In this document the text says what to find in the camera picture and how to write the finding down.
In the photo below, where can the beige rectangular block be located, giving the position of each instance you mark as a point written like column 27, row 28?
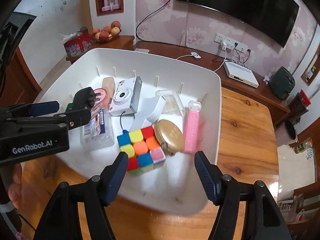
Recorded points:
column 108, row 85

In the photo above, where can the printed gift box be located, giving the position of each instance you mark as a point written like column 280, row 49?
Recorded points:
column 75, row 47

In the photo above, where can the green bottle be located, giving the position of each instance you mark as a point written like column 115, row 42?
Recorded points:
column 301, row 148

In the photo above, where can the black plug adapter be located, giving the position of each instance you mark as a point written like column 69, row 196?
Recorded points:
column 82, row 96

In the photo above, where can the wooden door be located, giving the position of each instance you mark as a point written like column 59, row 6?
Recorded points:
column 17, row 80

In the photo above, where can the pale pink trash bin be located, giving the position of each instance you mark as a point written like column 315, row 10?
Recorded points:
column 285, row 133

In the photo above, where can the person's left hand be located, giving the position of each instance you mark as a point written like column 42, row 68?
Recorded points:
column 16, row 187

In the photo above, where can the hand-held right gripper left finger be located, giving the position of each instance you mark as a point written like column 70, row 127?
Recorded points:
column 117, row 177

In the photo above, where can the clear box with blue label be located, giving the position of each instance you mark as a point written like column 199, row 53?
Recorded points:
column 100, row 140

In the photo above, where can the colourful puzzle cube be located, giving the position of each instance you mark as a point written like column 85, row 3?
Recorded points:
column 141, row 147

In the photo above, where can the dark fruit bowl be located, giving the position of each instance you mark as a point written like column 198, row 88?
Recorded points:
column 110, row 39

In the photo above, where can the gold oval compact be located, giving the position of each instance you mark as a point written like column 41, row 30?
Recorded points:
column 170, row 137

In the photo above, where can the pink tape roll pack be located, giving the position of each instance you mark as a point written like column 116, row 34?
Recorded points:
column 103, row 97

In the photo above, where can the white router box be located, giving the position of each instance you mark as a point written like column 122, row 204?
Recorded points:
column 241, row 73

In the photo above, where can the pink and white tube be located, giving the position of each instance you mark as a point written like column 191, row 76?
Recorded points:
column 192, row 130

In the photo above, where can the clear plastic bag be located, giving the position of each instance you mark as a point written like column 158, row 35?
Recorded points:
column 70, row 36

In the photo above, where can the long wooden console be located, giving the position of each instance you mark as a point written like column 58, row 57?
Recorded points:
column 265, row 95

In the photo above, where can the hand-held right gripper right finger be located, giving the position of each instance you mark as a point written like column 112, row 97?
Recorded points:
column 205, row 177

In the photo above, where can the white wall socket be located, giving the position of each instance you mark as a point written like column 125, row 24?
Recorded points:
column 231, row 40

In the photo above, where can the white plastic bin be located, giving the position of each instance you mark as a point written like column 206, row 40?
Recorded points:
column 172, row 192

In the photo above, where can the black flat television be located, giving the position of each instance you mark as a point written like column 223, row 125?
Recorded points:
column 237, row 2

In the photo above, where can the clear box with cartoon stickers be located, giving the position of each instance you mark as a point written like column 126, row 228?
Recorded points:
column 173, row 103

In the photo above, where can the cardboard boxes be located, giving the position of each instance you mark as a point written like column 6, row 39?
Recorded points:
column 297, row 207

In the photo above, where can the green plug adapter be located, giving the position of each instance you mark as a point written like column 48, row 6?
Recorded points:
column 69, row 107

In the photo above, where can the wooden wall frame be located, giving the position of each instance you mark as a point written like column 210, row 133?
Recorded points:
column 311, row 71

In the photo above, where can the white compact camera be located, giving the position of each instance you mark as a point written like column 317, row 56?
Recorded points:
column 122, row 96

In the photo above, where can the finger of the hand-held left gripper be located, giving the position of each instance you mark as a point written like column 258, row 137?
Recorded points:
column 77, row 118
column 42, row 108

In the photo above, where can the black speaker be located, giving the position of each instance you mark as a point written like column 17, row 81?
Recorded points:
column 282, row 85

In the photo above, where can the red and black appliance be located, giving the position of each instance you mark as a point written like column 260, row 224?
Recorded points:
column 303, row 100

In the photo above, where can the white oval charging pad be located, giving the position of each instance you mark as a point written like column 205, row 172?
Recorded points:
column 196, row 55

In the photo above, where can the bowl of peaches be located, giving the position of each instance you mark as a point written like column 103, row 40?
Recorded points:
column 107, row 30

